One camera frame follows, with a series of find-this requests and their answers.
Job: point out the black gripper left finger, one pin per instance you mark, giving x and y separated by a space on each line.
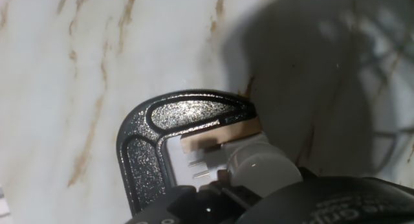
194 206

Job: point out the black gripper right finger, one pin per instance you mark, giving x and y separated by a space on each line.
307 173

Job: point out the black metal C-clamp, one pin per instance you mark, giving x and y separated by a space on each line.
142 159

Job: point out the marble pattern sheet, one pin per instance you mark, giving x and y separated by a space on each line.
81 72

